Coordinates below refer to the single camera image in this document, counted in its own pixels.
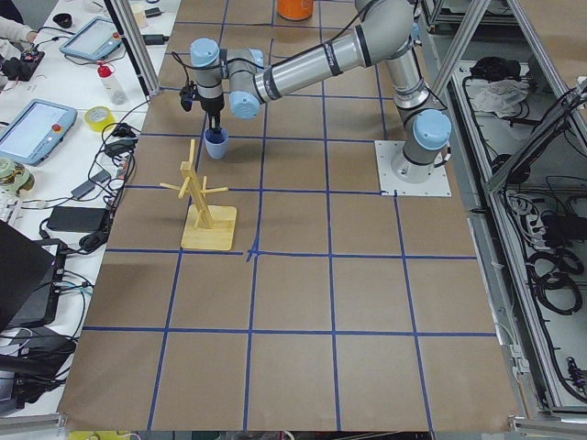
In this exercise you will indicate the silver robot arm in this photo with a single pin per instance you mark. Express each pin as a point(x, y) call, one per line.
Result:
point(238, 79)

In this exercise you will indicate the black power adapter brick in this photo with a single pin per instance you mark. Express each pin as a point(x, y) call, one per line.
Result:
point(76, 219)

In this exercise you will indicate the black bowl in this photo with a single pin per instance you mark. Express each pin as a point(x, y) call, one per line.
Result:
point(63, 20)

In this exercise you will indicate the aluminium frame post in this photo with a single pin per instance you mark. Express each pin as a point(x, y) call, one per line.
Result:
point(122, 16)

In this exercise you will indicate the far blue teach pendant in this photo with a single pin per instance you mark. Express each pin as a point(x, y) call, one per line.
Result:
point(93, 42)

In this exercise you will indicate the light blue plastic cup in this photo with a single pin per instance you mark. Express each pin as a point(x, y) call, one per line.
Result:
point(216, 140)

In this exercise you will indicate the black laptop computer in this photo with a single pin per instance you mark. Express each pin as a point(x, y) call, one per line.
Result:
point(30, 272)

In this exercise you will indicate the white crumpled cloth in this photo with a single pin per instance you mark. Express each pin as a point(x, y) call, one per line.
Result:
point(502, 98)

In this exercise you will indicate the near blue teach pendant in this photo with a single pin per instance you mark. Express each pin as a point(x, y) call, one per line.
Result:
point(36, 131)

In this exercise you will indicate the wooden cup tree stand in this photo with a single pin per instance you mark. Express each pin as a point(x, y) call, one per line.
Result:
point(207, 226)

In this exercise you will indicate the yellow tape roll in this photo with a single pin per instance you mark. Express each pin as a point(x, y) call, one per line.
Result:
point(99, 118)

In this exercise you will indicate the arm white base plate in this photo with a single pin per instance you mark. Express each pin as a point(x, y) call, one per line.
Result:
point(400, 177)

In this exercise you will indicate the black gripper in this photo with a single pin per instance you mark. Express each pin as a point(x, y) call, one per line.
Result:
point(212, 105)

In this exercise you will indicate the orange cylindrical canister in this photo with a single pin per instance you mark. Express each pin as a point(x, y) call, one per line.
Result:
point(295, 10)

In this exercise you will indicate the blue teach pendant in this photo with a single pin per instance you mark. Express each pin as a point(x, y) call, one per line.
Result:
point(36, 131)
point(93, 42)

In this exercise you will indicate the red capped squeeze bottle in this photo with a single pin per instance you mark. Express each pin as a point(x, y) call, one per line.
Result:
point(111, 84)

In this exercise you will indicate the person hand in sleeve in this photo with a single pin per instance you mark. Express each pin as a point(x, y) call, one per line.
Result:
point(14, 31)

